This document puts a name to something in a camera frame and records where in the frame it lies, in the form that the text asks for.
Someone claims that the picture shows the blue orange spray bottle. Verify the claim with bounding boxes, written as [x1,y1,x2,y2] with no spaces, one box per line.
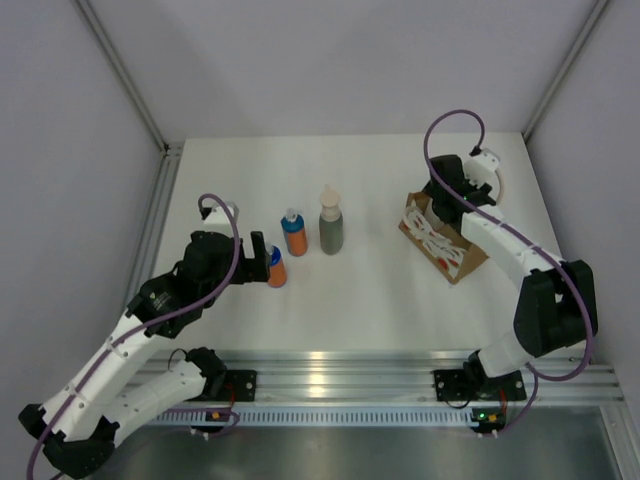
[280,208,308,257]

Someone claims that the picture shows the watermelon print canvas bag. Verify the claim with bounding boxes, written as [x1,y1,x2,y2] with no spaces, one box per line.
[398,191,488,285]

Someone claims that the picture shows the green bottle beige cap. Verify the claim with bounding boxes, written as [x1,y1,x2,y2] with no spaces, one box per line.
[319,185,344,255]

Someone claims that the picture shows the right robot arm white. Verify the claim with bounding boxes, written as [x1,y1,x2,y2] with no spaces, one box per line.
[423,155,598,400]

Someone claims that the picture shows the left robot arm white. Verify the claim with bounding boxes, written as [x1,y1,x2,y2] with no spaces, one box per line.
[19,231,270,479]

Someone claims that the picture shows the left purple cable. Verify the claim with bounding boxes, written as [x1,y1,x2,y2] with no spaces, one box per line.
[27,193,241,479]

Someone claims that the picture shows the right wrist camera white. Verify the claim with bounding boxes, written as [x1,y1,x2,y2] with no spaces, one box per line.
[463,149,501,187]

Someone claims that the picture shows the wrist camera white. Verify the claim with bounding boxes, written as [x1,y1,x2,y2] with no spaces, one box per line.
[200,201,233,238]
[463,149,501,187]

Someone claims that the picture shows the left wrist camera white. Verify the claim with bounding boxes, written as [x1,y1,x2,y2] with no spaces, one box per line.
[200,201,233,238]

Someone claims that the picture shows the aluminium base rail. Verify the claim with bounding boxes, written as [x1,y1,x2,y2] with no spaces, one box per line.
[125,350,624,407]

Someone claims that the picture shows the left aluminium frame post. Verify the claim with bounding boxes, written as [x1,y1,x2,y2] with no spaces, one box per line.
[72,0,167,155]

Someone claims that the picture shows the aluminium frame post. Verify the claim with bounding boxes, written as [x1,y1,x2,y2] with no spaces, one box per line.
[522,0,614,144]
[72,0,167,155]

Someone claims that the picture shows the slotted grey cable duct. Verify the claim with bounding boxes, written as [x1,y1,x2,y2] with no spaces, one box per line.
[149,406,504,428]

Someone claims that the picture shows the right aluminium frame post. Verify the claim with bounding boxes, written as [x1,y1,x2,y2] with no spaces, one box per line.
[522,0,614,144]

